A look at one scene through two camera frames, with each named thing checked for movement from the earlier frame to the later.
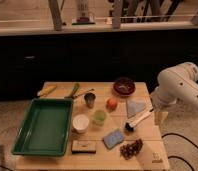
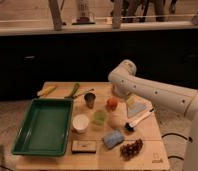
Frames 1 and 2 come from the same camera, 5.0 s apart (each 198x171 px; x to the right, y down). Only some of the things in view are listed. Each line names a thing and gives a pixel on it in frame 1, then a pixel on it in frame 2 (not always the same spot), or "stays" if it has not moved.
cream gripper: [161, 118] → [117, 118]
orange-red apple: [111, 104] stays
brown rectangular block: [83, 146] stays
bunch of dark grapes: [129, 150] stays
